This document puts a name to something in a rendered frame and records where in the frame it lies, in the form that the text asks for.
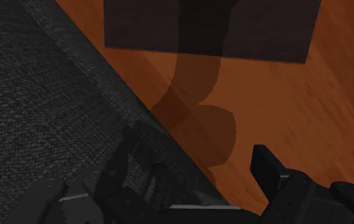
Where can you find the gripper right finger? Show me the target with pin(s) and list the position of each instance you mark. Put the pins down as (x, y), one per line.
(300, 198)

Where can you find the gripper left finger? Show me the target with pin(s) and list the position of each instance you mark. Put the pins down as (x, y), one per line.
(71, 208)

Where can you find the dark grey fabric sofa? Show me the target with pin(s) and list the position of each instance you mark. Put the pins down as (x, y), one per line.
(40, 108)

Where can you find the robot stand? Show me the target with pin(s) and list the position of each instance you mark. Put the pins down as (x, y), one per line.
(257, 31)

